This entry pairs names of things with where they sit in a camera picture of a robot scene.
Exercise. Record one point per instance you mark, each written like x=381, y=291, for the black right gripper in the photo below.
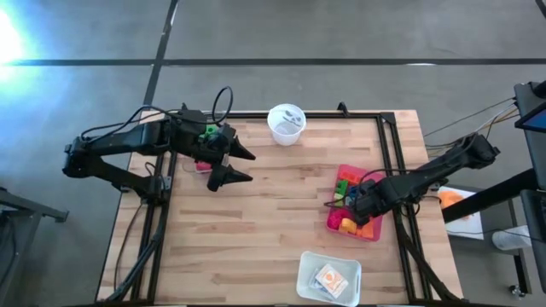
x=375, y=198

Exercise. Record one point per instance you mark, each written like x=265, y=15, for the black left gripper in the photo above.
x=205, y=147

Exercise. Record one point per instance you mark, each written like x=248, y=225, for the yellow brick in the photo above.
x=349, y=226

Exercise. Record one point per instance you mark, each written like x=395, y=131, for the long orange brick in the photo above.
x=350, y=176

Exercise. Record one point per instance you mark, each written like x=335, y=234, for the red foam die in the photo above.
x=204, y=166

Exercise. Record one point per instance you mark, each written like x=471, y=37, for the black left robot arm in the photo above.
x=128, y=143

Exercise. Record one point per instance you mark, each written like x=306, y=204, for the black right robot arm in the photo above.
x=443, y=166

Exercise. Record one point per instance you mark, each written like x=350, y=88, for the pink plastic bin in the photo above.
x=377, y=234

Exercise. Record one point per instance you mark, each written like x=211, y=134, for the clear plastic bin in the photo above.
x=189, y=167

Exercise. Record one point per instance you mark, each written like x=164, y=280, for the white cup with pumpkin face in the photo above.
x=286, y=128

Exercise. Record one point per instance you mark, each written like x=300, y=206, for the black table clamp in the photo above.
x=342, y=108
x=184, y=106

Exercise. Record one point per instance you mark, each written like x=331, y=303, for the white plastic bin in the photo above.
x=307, y=260

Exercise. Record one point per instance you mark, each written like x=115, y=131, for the orange object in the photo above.
x=450, y=198

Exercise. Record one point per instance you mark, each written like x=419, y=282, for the white box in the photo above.
x=469, y=221

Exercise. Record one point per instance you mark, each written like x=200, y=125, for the black diagonal strut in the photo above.
x=490, y=196

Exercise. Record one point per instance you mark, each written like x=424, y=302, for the person's shoe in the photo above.
x=509, y=239

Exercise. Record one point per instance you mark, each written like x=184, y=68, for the black computer desk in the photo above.
x=533, y=149

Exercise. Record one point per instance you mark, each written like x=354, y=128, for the black caster wheel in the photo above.
x=517, y=291

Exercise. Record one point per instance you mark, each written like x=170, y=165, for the blue-lit screen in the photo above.
x=535, y=122

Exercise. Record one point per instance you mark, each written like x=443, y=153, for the grey table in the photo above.
x=25, y=206

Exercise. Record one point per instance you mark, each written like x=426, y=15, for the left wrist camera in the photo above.
x=222, y=137

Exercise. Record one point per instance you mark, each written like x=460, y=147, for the black aluminium table frame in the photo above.
x=324, y=115

